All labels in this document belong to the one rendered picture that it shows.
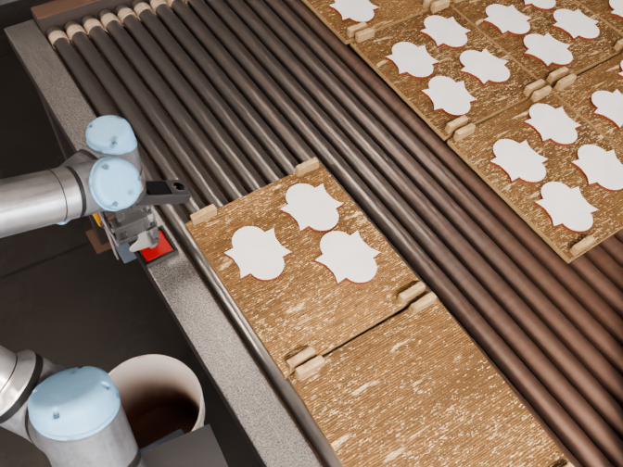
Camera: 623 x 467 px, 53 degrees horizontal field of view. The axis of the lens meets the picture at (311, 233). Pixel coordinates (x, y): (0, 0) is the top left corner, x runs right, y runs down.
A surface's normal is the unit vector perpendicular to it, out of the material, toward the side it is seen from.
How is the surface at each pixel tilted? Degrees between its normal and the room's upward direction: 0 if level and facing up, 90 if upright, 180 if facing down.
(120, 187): 50
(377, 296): 0
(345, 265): 0
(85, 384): 37
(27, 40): 0
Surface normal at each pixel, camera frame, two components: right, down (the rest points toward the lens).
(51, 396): -0.17, -0.92
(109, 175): 0.67, 0.02
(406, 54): 0.05, -0.56
